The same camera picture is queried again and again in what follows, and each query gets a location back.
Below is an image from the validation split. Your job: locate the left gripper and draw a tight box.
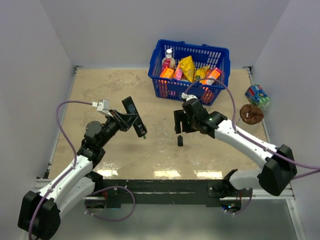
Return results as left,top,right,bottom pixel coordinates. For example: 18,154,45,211
98,109,138,148

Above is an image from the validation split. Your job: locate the black remote control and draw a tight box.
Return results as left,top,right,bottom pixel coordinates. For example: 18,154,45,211
121,96,148,138

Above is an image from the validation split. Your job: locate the black battery cover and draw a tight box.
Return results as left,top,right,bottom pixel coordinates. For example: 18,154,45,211
177,135,184,147

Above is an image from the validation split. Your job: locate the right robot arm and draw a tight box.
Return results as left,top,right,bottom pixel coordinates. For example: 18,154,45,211
173,96,297,198

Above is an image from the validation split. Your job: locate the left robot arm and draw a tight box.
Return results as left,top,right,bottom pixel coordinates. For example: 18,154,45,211
17,110,140,240

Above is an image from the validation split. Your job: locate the orange pink box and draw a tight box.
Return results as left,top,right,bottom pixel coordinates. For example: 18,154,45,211
159,67,175,79

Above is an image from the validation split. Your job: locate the yellow green bag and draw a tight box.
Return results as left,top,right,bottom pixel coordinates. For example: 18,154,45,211
193,65,211,82

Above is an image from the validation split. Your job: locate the blue plastic basket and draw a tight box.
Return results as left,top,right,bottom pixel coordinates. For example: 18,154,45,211
148,39,231,106

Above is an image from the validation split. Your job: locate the yellow snack bag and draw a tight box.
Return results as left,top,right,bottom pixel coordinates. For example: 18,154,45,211
179,55,195,83

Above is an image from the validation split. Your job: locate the orange carton box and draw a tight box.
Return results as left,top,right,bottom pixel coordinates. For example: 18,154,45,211
201,67,222,85

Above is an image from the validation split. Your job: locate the white pump bottle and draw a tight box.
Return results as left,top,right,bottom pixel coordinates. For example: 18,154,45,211
161,47,176,70

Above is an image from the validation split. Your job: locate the brown lidded white cup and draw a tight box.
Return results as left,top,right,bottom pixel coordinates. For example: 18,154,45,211
239,104,264,125

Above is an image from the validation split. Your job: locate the blue green sponge pack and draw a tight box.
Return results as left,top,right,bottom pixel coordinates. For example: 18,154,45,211
244,84,270,109

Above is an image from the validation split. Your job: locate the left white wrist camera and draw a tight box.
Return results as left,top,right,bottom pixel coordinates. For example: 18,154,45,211
91,99,110,116

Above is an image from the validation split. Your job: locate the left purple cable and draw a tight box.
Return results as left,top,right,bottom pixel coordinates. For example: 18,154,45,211
27,100,97,240

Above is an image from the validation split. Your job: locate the purple cable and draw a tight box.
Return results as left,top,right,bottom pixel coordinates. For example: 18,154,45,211
184,78,320,180
27,100,97,240

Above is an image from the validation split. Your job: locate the black base frame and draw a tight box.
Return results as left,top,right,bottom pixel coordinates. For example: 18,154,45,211
87,179,240,208

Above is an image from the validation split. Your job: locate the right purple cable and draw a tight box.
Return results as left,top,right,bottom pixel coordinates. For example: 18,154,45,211
184,78,320,180

